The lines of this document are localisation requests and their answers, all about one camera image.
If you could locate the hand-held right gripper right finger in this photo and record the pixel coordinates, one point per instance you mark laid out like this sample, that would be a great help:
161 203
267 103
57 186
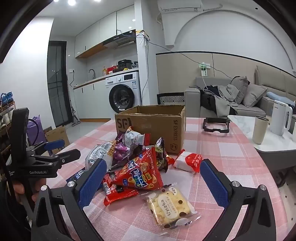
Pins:
215 183

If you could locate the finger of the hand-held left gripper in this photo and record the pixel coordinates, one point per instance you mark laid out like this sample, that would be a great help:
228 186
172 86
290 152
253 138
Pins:
55 144
69 155

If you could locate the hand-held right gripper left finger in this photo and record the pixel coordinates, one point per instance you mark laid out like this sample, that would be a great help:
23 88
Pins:
92 180

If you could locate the red black-banded snack packet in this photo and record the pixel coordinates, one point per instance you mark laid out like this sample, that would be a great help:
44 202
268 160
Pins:
115 192

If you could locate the purple and silver snack bag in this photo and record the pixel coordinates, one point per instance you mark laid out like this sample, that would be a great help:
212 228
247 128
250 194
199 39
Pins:
99 154

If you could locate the silver and white snack bag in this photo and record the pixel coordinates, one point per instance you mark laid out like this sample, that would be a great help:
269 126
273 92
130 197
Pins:
134 139

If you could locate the snack packets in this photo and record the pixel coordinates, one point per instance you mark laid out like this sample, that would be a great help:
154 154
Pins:
161 150

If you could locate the brown cardboard box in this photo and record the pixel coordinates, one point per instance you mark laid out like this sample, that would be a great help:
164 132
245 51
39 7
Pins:
159 129

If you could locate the person's left hand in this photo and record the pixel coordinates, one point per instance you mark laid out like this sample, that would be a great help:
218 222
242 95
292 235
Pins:
18 188

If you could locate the small floor cardboard box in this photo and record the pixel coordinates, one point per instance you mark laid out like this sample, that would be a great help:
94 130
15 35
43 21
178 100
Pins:
56 136

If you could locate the purple plastic bag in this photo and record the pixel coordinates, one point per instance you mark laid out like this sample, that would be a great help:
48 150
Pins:
34 132

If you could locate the wooden shoe rack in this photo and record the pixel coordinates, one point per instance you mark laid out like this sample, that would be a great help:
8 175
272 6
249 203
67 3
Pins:
7 120

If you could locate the floor mop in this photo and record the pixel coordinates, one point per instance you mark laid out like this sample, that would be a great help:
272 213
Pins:
74 117

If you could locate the pink checked tablecloth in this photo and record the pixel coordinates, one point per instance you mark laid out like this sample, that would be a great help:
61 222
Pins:
208 148

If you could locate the red and white snack packet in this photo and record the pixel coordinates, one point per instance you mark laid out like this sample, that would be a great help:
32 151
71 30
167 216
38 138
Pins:
185 162

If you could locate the blue shoes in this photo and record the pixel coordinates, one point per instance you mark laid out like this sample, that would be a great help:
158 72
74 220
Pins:
5 98

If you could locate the red triangular snack bag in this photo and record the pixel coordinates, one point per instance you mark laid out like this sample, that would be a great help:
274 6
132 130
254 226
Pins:
138 173

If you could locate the cream cookie packet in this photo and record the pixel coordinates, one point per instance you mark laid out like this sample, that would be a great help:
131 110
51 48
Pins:
167 206

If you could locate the white kitchen counter cabinets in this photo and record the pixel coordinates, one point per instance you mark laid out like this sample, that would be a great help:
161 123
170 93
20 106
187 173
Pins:
92 97

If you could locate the dark glass door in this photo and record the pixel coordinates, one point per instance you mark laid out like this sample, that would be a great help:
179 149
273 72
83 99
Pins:
56 81

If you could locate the white marble coffee table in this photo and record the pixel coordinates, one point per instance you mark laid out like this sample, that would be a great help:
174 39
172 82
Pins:
245 125

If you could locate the cream tumbler cup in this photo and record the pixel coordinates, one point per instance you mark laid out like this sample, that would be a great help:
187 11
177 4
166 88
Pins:
260 132

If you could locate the kitchen faucet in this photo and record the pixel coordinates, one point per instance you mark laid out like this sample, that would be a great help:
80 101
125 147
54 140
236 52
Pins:
93 73

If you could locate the grey coat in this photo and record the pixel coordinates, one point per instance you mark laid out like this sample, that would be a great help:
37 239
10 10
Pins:
225 99

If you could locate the black clothing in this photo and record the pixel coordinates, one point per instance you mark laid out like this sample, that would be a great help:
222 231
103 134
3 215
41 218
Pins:
208 98

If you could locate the grey sofa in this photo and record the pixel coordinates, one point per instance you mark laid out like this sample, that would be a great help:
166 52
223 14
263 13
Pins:
192 99

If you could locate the yellow bottle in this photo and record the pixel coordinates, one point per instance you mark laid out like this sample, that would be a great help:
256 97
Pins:
104 71

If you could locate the white electric kettle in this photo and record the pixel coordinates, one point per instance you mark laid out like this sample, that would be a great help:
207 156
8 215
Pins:
278 118

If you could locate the red box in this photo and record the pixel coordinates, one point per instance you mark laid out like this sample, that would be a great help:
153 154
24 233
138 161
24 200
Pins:
112 69

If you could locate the white washing machine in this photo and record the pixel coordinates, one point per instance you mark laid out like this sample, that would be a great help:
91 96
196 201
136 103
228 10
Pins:
124 78

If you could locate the black patterned pet fence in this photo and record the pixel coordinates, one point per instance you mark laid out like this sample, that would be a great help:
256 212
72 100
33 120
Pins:
171 98

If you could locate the grey pillow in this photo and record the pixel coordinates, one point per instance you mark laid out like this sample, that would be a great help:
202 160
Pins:
240 88
254 95

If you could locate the black rice cooker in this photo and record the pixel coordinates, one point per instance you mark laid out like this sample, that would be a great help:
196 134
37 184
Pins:
124 64

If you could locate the light blue cushion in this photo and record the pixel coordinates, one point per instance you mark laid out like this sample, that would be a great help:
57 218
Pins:
277 96

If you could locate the white upper kitchen cabinets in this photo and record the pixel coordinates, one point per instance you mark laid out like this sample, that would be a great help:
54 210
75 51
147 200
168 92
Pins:
92 37

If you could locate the range hood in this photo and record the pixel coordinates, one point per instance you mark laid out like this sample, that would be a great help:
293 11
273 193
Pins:
120 40

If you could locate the white router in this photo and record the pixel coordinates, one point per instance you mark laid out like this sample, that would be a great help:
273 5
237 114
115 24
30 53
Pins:
145 35

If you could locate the ceiling spotlight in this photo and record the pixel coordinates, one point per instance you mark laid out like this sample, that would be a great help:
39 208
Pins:
71 2

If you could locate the white air conditioner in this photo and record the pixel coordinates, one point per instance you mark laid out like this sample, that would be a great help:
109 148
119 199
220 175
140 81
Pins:
180 5

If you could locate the black rectangular frame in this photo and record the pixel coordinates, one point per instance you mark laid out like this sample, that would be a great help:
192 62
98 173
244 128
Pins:
215 131

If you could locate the wall socket with green charger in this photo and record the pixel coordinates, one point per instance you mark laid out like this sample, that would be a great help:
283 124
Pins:
203 69

